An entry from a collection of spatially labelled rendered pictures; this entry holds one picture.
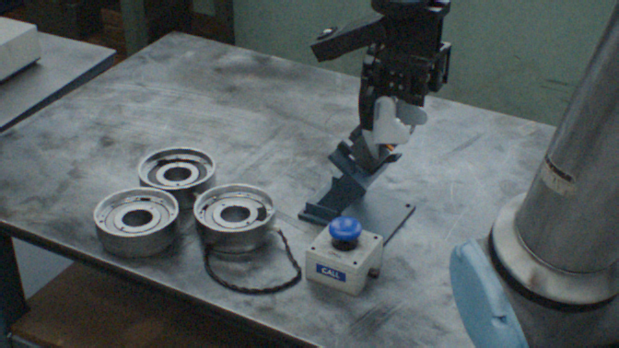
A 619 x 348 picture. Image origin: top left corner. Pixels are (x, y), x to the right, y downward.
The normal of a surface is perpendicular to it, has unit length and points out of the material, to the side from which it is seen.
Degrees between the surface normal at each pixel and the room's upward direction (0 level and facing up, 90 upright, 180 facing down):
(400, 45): 90
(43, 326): 0
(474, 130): 0
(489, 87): 90
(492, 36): 90
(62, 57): 0
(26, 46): 90
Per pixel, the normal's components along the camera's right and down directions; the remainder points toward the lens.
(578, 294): 0.12, 0.10
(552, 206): -0.84, 0.37
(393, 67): -0.51, 0.48
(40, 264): 0.00, -0.83
